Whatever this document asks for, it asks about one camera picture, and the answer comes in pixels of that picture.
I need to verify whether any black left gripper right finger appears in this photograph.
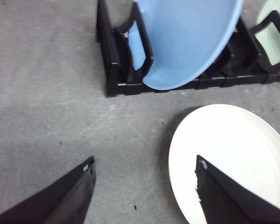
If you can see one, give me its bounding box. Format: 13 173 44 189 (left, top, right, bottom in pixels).
195 155 280 224

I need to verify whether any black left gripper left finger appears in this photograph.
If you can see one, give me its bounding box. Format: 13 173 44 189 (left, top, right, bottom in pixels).
0 156 97 224

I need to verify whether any white plate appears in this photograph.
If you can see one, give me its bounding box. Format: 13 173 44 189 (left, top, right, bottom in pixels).
168 104 280 224

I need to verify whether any light green plate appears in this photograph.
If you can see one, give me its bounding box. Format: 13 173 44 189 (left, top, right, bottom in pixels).
254 0 280 73

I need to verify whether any blue plate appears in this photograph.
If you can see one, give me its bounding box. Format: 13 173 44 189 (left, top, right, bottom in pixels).
129 0 244 91

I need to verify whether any black plastic dish rack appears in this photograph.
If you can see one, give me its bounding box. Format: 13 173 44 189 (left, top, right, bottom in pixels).
96 0 280 98

